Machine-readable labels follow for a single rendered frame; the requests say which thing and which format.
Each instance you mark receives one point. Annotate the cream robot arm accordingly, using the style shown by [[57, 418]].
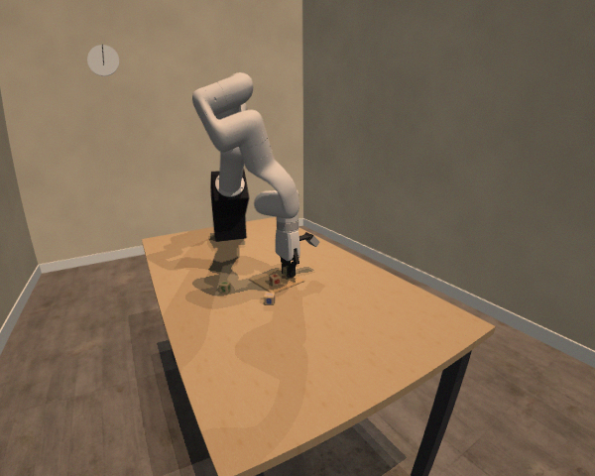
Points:
[[240, 133]]

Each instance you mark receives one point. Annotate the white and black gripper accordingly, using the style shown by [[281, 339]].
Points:
[[288, 248]]

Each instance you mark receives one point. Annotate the tan flat mat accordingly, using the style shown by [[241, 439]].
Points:
[[263, 281]]

